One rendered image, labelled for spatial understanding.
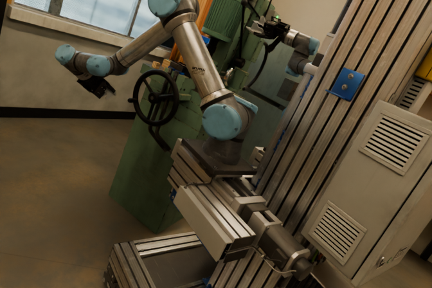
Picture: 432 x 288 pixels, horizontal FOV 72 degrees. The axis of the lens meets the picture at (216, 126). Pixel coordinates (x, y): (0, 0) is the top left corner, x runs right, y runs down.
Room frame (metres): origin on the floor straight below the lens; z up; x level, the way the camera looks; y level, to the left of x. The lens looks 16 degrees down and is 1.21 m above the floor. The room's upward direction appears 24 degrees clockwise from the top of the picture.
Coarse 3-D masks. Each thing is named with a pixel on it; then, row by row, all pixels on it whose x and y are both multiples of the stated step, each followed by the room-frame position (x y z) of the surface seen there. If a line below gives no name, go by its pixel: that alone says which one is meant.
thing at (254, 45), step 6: (252, 36) 1.87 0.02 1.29; (246, 42) 1.88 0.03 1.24; (252, 42) 1.87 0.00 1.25; (258, 42) 1.86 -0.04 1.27; (246, 48) 1.87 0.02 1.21; (252, 48) 1.86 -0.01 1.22; (258, 48) 1.88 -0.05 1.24; (246, 54) 1.87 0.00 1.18; (252, 54) 1.85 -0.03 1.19; (258, 54) 1.92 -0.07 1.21; (252, 60) 1.88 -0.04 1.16
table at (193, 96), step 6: (144, 66) 1.73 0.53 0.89; (150, 66) 1.73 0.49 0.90; (162, 66) 1.89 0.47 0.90; (144, 72) 1.72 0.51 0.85; (156, 78) 1.68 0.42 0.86; (156, 84) 1.56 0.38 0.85; (162, 84) 1.55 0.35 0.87; (192, 90) 1.59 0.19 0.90; (180, 96) 1.50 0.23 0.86; (186, 96) 1.54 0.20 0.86; (192, 96) 1.58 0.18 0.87; (198, 96) 1.57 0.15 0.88; (198, 102) 1.56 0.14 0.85
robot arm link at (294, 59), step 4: (296, 52) 1.45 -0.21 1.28; (300, 52) 1.44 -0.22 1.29; (292, 56) 1.46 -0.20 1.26; (296, 56) 1.44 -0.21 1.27; (300, 56) 1.44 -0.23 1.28; (304, 56) 1.44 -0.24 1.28; (308, 56) 1.45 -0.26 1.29; (292, 60) 1.44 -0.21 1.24; (296, 60) 1.41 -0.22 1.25; (288, 64) 1.46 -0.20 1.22; (292, 64) 1.43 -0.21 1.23; (296, 64) 1.40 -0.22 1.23; (288, 68) 1.45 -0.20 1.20; (292, 68) 1.43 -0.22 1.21; (288, 72) 1.44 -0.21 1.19; (292, 72) 1.44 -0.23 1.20; (296, 72) 1.41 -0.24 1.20; (296, 76) 1.45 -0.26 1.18
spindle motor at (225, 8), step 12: (216, 0) 1.71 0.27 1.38; (228, 0) 1.69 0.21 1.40; (240, 0) 1.71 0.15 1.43; (216, 12) 1.69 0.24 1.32; (228, 12) 1.69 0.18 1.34; (240, 12) 1.75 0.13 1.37; (204, 24) 1.73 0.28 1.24; (216, 24) 1.68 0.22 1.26; (228, 24) 1.70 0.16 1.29; (216, 36) 1.68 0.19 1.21; (228, 36) 1.72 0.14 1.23
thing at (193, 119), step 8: (152, 88) 1.68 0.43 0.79; (144, 96) 1.70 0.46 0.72; (168, 104) 1.63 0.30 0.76; (168, 112) 1.62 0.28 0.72; (176, 112) 1.60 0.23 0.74; (184, 112) 1.58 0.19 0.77; (192, 112) 1.56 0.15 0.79; (184, 120) 1.57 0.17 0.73; (192, 120) 1.56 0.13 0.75; (200, 120) 1.54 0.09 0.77; (200, 128) 1.53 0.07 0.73
